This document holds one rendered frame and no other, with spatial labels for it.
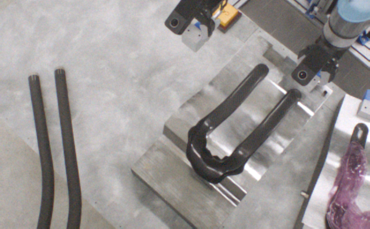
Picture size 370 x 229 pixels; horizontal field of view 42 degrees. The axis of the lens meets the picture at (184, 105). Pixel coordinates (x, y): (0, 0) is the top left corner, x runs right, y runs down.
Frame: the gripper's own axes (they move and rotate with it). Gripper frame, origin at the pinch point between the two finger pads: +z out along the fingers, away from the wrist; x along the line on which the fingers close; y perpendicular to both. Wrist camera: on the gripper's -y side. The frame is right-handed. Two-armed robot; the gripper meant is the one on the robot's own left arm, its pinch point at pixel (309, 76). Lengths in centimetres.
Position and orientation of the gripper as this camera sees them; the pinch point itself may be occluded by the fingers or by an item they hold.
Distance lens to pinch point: 130.5
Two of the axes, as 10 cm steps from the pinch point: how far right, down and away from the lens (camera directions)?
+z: -0.3, 3.5, 9.3
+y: 6.6, -6.9, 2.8
